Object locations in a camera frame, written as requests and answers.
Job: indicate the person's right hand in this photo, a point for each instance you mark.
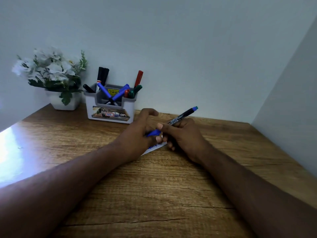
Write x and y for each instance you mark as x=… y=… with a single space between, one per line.
x=185 y=138

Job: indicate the person's left hand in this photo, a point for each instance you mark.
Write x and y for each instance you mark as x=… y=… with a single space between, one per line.
x=135 y=138

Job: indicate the person's left thumb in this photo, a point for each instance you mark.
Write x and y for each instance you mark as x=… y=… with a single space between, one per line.
x=158 y=139

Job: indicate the person's right thumb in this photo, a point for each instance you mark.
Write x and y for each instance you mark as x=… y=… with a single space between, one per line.
x=164 y=127

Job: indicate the black marker pen body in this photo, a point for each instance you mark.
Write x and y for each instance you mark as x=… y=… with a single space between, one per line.
x=183 y=115

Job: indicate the person's right forearm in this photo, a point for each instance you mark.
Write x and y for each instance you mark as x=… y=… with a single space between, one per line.
x=252 y=195

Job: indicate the person's left forearm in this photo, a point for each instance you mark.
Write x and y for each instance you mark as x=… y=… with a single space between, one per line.
x=62 y=185

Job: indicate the white paper box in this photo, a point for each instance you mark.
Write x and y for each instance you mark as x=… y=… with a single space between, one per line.
x=154 y=148

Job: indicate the green cap marker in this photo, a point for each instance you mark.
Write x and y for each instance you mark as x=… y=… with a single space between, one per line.
x=131 y=94
x=137 y=89

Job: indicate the short red marker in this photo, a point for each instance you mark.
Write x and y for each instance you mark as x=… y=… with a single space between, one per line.
x=126 y=93

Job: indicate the tall red marker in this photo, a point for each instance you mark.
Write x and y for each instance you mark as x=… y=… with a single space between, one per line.
x=138 y=78

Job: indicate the grey white pen holder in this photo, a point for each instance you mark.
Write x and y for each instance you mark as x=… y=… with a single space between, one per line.
x=109 y=111

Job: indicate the tall black marker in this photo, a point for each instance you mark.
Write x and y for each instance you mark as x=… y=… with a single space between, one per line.
x=106 y=75
x=100 y=75

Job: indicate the short black marker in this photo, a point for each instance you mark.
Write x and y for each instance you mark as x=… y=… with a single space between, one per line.
x=88 y=88

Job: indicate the white flower pot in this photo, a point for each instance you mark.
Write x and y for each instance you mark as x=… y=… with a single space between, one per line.
x=65 y=102

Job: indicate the white artificial flower bunch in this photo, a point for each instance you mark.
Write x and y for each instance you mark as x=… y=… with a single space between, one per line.
x=53 y=71

